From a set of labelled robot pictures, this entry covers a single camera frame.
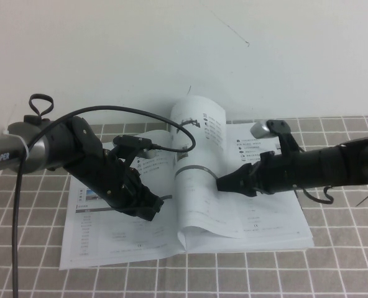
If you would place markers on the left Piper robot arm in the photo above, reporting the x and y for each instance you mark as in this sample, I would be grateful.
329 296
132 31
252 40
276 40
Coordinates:
47 149

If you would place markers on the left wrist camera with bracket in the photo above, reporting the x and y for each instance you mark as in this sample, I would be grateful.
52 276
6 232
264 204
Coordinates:
131 141

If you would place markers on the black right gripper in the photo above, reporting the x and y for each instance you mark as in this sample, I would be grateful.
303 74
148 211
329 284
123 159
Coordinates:
277 174

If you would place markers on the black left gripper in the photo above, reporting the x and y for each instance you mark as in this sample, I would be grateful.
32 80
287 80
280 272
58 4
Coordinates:
112 183

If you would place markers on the white zip tie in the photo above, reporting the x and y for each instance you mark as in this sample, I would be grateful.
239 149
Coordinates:
24 147

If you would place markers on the grey white checked tablecloth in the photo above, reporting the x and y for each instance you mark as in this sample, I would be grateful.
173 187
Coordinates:
264 273

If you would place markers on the white product manual book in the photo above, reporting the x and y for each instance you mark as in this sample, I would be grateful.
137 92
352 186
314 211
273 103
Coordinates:
258 217

